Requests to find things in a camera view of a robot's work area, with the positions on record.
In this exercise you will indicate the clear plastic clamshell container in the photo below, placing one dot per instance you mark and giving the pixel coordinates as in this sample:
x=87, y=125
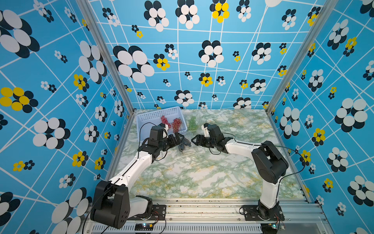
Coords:
x=200, y=122

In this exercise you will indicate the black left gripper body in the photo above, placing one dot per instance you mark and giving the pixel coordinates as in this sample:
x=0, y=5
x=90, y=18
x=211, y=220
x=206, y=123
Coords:
x=166, y=142

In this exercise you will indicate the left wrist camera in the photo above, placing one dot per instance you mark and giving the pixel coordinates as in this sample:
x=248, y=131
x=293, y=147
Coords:
x=157, y=134

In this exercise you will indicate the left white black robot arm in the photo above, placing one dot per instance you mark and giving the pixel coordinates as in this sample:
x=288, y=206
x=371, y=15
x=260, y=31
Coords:
x=112, y=205

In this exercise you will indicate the red grape bunch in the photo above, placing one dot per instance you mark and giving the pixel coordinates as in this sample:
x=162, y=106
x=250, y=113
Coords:
x=165, y=121
x=177, y=125

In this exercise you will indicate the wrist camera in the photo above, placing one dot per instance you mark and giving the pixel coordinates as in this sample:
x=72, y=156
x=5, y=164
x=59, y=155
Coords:
x=157, y=134
x=212, y=131

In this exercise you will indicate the left green circuit board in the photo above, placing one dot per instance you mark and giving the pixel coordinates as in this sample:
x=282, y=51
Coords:
x=144, y=227

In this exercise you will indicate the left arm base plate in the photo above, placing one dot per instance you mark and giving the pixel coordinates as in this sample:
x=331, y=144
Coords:
x=158, y=212

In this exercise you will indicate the green grape bunch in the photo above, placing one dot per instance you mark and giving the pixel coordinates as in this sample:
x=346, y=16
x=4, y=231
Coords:
x=192, y=126

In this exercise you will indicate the aluminium front rail frame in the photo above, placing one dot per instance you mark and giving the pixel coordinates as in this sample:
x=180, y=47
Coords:
x=221, y=216

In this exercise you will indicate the black grape bunch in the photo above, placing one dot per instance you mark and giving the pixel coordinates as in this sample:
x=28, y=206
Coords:
x=184, y=143

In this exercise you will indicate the light blue perforated plastic basket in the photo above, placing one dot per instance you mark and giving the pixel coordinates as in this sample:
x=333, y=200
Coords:
x=147, y=120

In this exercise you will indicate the red grape bunch right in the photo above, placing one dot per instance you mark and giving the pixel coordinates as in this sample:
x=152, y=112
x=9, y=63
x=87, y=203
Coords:
x=177, y=125

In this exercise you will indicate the red grape bunch left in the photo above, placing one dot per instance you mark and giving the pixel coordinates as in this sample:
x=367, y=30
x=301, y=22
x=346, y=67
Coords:
x=165, y=121

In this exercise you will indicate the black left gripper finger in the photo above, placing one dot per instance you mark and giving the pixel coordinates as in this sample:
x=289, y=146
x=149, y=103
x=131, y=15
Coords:
x=179, y=137
x=177, y=144

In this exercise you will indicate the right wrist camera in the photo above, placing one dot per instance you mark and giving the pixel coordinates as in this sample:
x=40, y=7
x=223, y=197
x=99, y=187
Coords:
x=212, y=131

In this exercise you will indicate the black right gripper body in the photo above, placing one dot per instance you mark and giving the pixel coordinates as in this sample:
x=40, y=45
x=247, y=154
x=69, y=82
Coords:
x=209, y=143

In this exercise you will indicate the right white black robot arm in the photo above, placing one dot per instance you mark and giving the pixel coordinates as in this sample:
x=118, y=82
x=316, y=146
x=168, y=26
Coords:
x=270, y=163

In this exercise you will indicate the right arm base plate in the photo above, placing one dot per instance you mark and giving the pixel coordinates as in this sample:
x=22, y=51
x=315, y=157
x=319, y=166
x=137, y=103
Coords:
x=261, y=213

